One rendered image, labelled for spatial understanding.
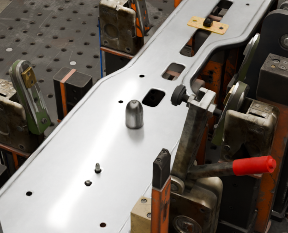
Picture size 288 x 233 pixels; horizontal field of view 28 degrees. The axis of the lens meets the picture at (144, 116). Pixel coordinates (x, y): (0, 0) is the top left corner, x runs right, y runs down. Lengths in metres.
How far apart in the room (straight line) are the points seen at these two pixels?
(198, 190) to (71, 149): 0.24
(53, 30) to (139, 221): 1.08
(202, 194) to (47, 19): 1.12
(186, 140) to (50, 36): 1.06
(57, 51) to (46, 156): 0.77
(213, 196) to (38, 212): 0.26
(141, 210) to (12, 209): 0.21
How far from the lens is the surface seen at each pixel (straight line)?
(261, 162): 0.75
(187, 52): 1.68
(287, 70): 0.95
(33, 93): 0.98
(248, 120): 0.93
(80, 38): 1.74
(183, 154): 0.78
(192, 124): 0.74
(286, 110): 0.99
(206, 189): 0.84
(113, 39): 1.27
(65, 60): 1.66
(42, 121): 1.01
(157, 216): 0.73
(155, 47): 1.18
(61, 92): 1.13
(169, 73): 1.13
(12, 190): 0.92
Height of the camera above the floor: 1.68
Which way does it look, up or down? 42 degrees down
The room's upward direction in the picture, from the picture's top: 1 degrees clockwise
